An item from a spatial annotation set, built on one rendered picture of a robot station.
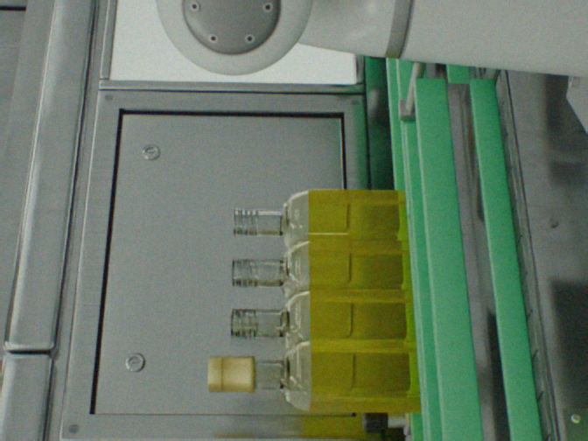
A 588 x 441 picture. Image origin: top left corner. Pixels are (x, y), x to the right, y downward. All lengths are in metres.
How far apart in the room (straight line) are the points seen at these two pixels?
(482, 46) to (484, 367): 0.32
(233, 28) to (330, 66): 0.81
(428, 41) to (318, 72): 0.72
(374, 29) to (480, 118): 0.38
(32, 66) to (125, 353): 0.45
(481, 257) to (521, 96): 0.18
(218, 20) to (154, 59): 0.82
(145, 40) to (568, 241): 0.69
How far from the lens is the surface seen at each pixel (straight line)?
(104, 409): 1.23
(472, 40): 0.76
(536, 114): 1.11
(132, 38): 1.51
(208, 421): 1.21
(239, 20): 0.67
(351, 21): 0.75
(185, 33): 0.68
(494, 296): 1.01
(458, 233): 1.03
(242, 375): 1.08
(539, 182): 1.06
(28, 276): 1.32
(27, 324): 1.29
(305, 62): 1.48
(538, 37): 0.76
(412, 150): 1.17
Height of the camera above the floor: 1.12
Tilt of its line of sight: 2 degrees down
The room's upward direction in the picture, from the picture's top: 89 degrees counter-clockwise
